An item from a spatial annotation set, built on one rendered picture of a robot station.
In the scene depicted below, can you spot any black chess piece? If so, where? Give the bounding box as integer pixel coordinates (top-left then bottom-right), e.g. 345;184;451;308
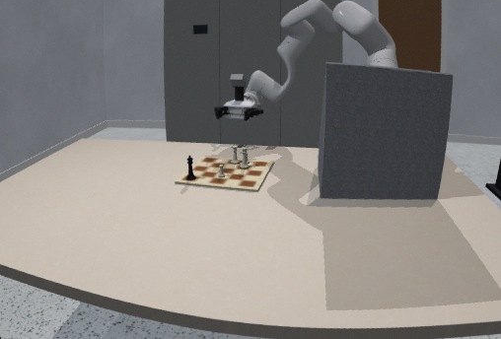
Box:
186;155;196;180

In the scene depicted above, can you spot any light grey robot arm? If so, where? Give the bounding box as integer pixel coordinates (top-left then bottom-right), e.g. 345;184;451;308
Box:
230;0;398;108

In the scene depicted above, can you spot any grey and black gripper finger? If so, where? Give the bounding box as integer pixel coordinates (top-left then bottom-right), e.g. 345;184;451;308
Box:
245;107;263;121
214;106;229;119

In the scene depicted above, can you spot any brown and cream chessboard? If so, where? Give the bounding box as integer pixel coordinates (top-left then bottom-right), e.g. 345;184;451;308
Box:
175;156;273;192

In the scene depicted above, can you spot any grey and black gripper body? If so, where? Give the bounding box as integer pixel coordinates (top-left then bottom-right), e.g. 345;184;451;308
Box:
224;95;257;119

